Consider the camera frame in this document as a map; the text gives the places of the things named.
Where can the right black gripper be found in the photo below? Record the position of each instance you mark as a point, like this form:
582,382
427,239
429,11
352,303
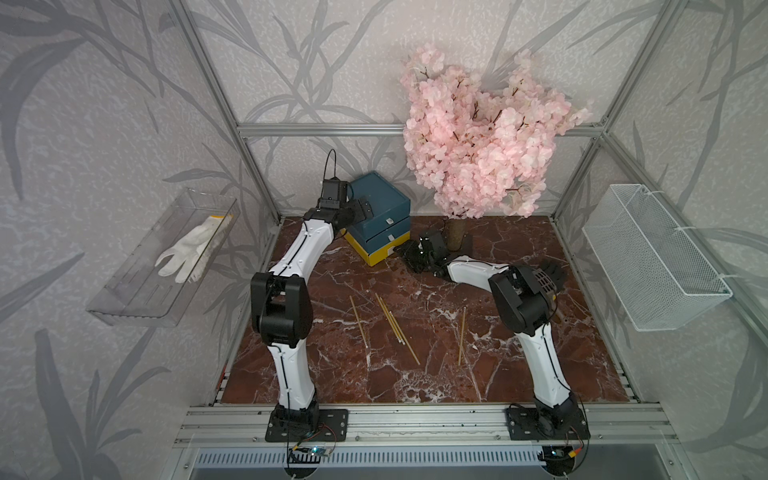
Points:
406,249

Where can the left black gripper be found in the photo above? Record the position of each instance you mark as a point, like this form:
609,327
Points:
360,215

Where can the yellow bottom drawer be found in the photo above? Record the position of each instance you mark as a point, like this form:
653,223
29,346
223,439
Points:
378,252

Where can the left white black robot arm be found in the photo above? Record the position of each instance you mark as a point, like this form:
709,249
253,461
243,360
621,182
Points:
281,306

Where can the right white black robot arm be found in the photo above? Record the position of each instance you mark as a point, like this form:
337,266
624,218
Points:
526,301

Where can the teal drawer cabinet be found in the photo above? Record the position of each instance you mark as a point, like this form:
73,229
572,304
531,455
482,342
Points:
390,209

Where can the pink blossom artificial tree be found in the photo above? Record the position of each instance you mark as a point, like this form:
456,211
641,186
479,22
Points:
481,151

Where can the beige slotted scoop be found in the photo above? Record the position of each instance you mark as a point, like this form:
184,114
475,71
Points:
546,286

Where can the white glove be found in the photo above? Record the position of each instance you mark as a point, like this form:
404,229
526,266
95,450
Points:
186,259

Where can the left circuit board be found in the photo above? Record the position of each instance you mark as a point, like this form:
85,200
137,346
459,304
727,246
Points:
308,455

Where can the circuit board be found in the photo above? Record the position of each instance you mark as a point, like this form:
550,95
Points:
308,455
560,454

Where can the right circuit board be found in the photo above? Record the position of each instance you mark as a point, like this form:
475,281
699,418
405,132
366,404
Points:
560,454

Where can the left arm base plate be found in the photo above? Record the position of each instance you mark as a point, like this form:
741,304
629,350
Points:
286,425

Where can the clear plastic wall tray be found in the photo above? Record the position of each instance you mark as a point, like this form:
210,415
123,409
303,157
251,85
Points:
159,279

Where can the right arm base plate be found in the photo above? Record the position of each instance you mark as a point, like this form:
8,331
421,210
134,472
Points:
541,423

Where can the white wire mesh basket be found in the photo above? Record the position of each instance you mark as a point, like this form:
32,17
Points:
661,277

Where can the aluminium front rail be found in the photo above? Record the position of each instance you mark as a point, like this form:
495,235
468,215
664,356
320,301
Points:
429,425

